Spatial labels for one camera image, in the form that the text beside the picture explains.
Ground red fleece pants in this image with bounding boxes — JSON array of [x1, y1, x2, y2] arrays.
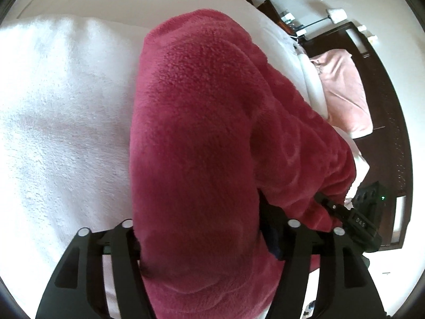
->
[[130, 9, 356, 318]]

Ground dark wooden headboard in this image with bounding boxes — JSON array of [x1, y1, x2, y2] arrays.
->
[[300, 22, 414, 251]]

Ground pink pillow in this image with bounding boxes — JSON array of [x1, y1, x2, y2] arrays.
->
[[310, 49, 373, 139]]

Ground dark nightstand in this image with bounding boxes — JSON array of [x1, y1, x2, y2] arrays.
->
[[256, 0, 297, 37]]

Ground white bed blanket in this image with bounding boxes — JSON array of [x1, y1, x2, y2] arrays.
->
[[1, 0, 351, 315]]

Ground white wall lamp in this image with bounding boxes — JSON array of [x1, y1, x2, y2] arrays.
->
[[295, 8, 348, 37]]

